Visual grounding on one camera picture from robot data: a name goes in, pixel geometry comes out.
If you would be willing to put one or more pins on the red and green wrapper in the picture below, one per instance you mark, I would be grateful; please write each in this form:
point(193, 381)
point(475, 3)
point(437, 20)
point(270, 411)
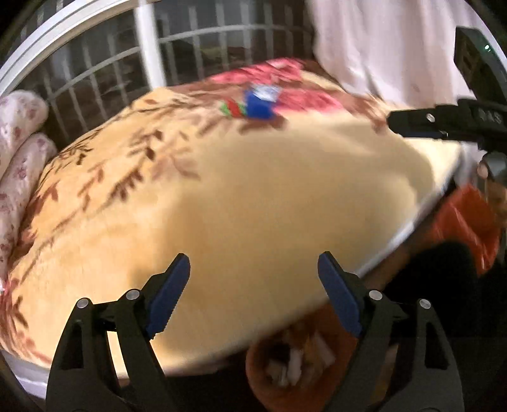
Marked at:
point(233, 109)

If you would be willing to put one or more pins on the white bed sheet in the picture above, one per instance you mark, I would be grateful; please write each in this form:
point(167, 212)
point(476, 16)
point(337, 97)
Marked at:
point(412, 225)

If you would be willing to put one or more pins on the grey metal window railing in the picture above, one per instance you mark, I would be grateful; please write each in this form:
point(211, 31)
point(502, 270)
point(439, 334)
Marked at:
point(222, 43)

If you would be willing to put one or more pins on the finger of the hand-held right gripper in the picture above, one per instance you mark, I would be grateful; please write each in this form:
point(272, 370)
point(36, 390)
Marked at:
point(424, 121)

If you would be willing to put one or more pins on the floral beige blanket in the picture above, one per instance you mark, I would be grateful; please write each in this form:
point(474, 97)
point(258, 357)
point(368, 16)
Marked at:
point(237, 206)

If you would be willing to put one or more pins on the white window frame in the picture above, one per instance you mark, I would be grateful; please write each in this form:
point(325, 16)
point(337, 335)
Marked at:
point(148, 47)

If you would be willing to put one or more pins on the pink floral pillow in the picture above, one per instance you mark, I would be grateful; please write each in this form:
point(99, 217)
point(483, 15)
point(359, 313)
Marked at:
point(23, 186)
point(19, 119)

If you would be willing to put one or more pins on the brown round waste bin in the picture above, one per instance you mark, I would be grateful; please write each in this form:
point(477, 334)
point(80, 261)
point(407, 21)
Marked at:
point(277, 396)

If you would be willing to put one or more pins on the orange plastic bag bin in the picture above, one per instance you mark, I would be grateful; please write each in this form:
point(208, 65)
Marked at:
point(463, 225)

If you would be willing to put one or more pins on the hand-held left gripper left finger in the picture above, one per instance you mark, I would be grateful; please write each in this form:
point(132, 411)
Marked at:
point(168, 301)

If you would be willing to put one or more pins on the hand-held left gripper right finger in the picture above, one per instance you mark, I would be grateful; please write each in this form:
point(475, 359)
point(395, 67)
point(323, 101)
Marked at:
point(340, 297)

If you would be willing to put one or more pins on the blue and white packet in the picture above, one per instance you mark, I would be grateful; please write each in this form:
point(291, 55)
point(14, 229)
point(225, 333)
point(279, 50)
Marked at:
point(259, 103)

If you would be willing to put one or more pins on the white curtain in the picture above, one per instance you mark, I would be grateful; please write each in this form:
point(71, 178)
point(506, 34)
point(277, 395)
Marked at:
point(388, 51)

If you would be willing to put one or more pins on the pile of discarded wrappers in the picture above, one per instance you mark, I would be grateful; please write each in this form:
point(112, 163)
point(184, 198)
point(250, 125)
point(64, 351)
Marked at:
point(297, 360)

